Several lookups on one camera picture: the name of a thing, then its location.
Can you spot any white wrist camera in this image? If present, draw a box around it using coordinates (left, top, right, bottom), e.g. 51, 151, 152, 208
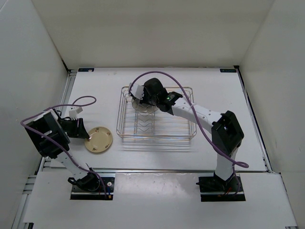
69, 106, 83, 120
128, 83, 144, 100

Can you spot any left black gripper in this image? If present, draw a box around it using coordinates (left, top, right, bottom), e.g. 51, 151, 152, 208
59, 117, 90, 138

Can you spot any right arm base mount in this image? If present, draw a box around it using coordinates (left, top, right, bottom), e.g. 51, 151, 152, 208
196, 176, 246, 202

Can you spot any clear glass plate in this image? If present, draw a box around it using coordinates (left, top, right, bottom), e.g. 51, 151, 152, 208
132, 98, 158, 114
132, 103, 158, 114

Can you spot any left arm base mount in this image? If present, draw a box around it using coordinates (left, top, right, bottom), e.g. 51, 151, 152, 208
68, 177, 115, 201

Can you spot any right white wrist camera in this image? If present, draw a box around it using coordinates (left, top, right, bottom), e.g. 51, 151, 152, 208
128, 83, 144, 100

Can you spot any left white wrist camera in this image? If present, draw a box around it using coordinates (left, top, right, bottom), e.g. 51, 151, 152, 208
69, 106, 83, 120

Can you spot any chrome wire dish rack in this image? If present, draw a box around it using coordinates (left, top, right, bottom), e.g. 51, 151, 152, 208
116, 86, 197, 140

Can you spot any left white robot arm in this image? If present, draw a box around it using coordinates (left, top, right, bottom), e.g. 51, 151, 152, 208
20, 111, 105, 192

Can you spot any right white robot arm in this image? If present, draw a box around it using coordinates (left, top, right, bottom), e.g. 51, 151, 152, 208
131, 78, 244, 191

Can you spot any cream floral plate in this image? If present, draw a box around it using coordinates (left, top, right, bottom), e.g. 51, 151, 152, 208
84, 126, 113, 154

